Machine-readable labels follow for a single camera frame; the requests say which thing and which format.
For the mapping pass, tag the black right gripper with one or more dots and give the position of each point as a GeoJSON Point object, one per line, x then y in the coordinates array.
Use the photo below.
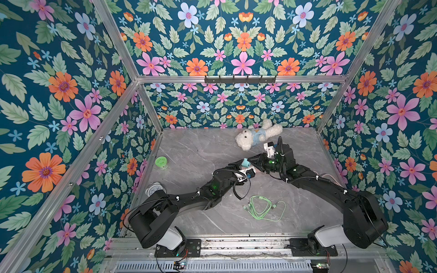
{"type": "Point", "coordinates": [279, 154]}

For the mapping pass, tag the teal charger adapter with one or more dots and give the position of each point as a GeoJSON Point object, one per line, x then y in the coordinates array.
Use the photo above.
{"type": "Point", "coordinates": [245, 164]}

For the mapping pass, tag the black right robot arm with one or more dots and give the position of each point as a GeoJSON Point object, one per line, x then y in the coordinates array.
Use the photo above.
{"type": "Point", "coordinates": [363, 220]}

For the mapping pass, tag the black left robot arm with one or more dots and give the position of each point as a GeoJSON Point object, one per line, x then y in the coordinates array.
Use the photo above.
{"type": "Point", "coordinates": [151, 220]}

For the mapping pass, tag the white teddy bear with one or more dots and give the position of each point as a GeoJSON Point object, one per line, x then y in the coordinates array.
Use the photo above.
{"type": "Point", "coordinates": [253, 136]}

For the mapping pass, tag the white alarm clock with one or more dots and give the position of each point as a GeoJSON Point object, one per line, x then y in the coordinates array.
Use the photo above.
{"type": "Point", "coordinates": [154, 187]}

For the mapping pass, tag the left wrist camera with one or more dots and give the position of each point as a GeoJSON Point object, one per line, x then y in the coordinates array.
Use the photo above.
{"type": "Point", "coordinates": [250, 173]}

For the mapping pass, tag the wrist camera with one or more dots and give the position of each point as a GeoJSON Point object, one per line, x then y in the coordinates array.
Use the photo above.
{"type": "Point", "coordinates": [250, 173]}
{"type": "Point", "coordinates": [269, 148]}

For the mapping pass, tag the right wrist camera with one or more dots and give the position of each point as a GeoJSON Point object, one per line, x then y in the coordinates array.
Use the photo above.
{"type": "Point", "coordinates": [269, 148]}

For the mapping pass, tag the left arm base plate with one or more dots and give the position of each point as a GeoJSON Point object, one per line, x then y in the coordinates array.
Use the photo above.
{"type": "Point", "coordinates": [187, 249]}

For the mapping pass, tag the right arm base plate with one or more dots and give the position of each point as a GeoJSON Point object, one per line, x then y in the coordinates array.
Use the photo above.
{"type": "Point", "coordinates": [306, 247]}

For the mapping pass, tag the black hook rail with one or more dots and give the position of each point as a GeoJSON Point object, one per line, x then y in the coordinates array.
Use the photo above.
{"type": "Point", "coordinates": [240, 79]}

